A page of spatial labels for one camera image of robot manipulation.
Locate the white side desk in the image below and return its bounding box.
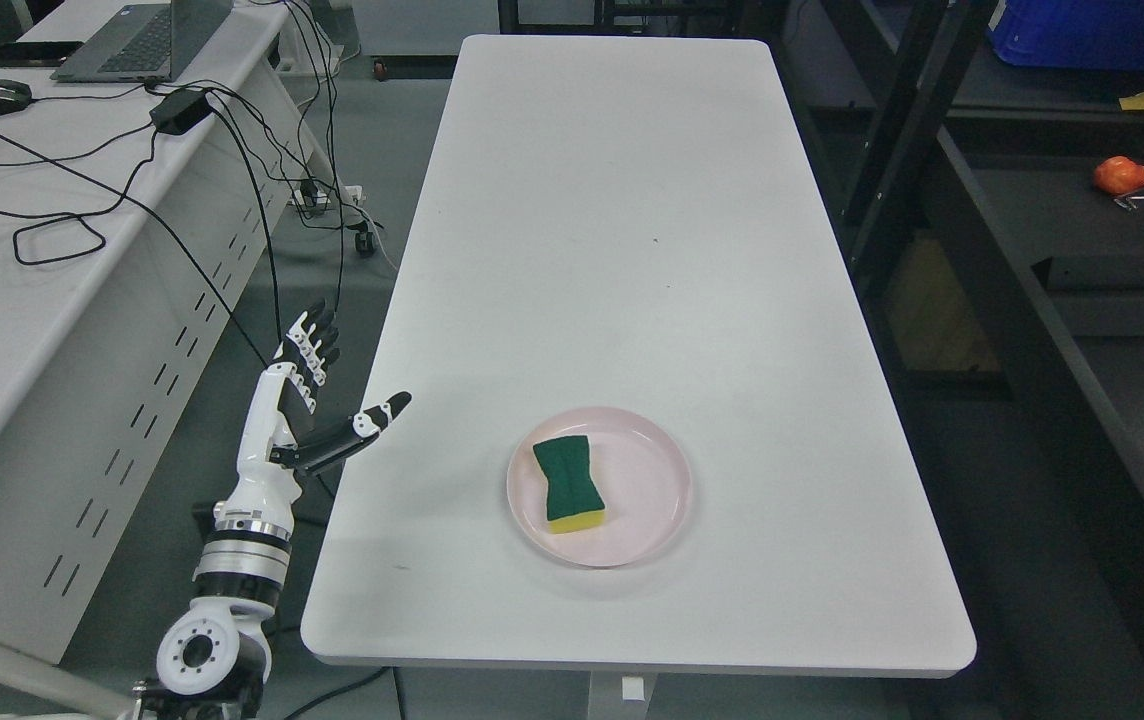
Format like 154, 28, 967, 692
0, 3, 329, 664

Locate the black cable on desk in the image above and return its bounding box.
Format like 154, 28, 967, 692
0, 100, 273, 371

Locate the pink round plate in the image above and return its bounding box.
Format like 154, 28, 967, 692
505, 408, 694, 569

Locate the black smartphone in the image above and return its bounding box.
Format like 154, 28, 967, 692
0, 41, 84, 68

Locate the black metal shelf rack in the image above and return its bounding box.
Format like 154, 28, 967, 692
772, 0, 1144, 720

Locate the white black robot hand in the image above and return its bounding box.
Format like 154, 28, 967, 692
214, 300, 412, 538

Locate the orange toy object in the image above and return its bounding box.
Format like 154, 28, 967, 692
1093, 155, 1144, 196

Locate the blue plastic bin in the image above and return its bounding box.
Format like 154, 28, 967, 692
987, 1, 1144, 72

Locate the grey laptop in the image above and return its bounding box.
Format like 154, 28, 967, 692
50, 1, 235, 84

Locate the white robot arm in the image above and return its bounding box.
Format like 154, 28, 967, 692
124, 501, 294, 719

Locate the green yellow sponge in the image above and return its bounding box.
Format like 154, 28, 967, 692
532, 436, 607, 535

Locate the black power adapter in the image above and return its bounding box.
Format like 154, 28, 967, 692
150, 88, 214, 136

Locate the white power strip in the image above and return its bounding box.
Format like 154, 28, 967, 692
289, 179, 366, 215

